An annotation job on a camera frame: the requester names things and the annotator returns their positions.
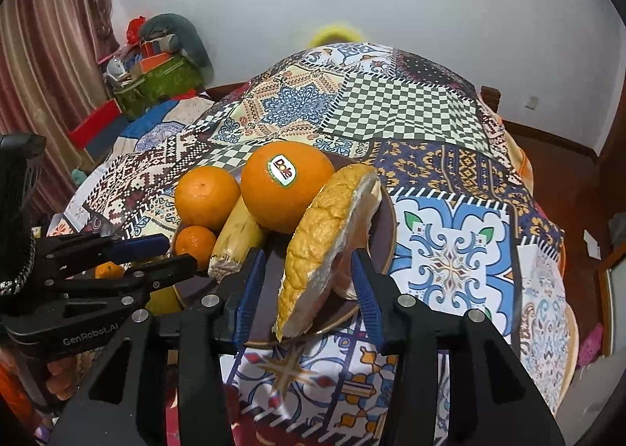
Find patchwork printed blanket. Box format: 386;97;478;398
46;41;580;446

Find peeled pomelo segment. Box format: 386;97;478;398
330;250;365;301

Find large plain orange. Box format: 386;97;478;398
174;165;241;232

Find striped brown curtain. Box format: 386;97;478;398
0;0;123;212

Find yellow pomelo rind wedge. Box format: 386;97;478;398
271;163;383;342

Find purple round plate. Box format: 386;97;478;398
171;153;397;348

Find red box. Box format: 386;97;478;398
68;99;129;151

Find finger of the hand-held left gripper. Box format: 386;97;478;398
49;254;199;315
41;233;171;275

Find banana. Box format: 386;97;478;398
208;194;267;281

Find white paper sheet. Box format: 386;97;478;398
583;230;603;260

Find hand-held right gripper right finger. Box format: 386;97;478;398
349;248;568;446

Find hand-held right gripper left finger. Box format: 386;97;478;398
49;245;267;446

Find yellow plastic hoop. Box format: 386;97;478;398
308;24;363;48

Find pink slipper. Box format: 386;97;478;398
577;324;604;369

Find red plastic bag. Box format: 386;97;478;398
127;16;148;43

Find orange with sticker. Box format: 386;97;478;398
241;143;336;234

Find person's left hand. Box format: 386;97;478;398
46;351;96;400

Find yellow-green fruit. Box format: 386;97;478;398
147;282;184;316

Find orange box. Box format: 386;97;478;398
134;52;177;75

